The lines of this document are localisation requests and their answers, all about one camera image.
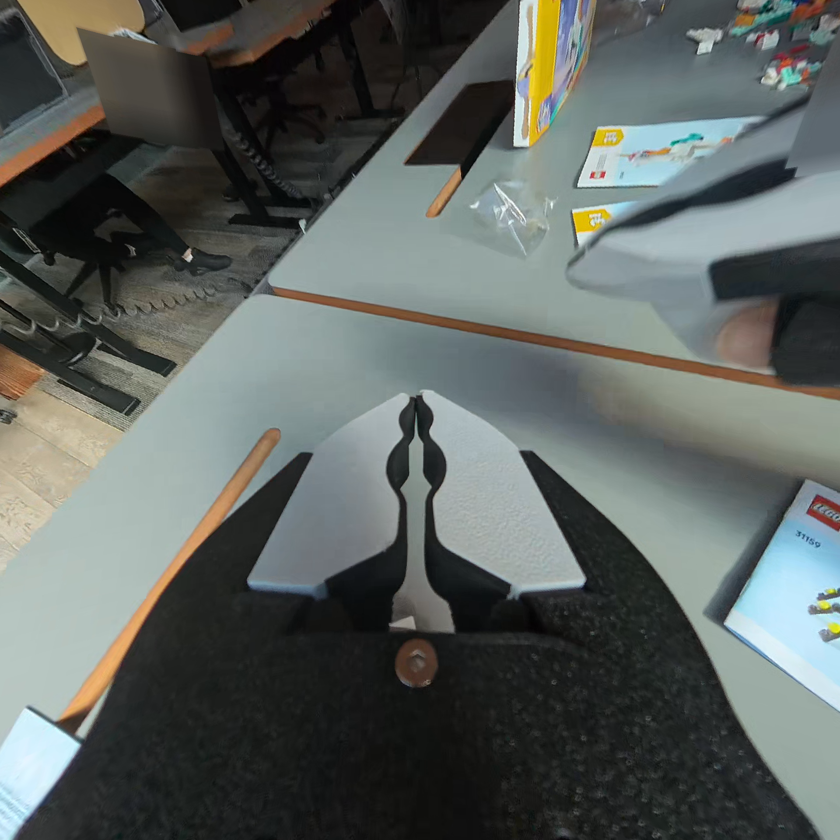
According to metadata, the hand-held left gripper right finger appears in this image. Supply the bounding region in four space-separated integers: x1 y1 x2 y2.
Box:
419 389 587 635

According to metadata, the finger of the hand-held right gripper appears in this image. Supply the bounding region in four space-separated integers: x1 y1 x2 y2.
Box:
566 171 840 361
613 97 809 225

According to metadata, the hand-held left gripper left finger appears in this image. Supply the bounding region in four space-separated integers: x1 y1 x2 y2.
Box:
247 392 417 633

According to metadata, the orange-edged desk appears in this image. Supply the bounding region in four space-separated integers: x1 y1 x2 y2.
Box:
147 0 345 68
0 104 107 188

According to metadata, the person's right hand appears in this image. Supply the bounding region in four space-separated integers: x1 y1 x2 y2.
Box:
714 301 783 366

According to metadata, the white instruction booklet yellow corner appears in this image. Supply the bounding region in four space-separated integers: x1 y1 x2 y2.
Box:
571 201 643 248
576 117 767 190

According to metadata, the pile of loose toy bricks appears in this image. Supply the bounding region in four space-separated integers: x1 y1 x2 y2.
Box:
685 0 840 91

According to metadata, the clear plastic bag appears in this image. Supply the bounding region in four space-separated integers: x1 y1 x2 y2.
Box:
469 179 559 259

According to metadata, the yellow toy box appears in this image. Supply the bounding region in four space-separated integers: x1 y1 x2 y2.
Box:
512 0 597 148

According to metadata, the blue instruction booklet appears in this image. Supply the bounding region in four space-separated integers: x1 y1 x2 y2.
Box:
724 478 840 714

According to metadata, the black office chair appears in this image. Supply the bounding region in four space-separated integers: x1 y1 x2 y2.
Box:
0 134 142 317

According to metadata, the tan wooden board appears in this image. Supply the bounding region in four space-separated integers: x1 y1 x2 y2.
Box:
16 0 147 67

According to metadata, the black desk frame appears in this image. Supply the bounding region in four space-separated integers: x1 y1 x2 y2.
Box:
0 249 179 416

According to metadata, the black spiral cable sleeve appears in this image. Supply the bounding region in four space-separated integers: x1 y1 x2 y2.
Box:
222 117 311 203

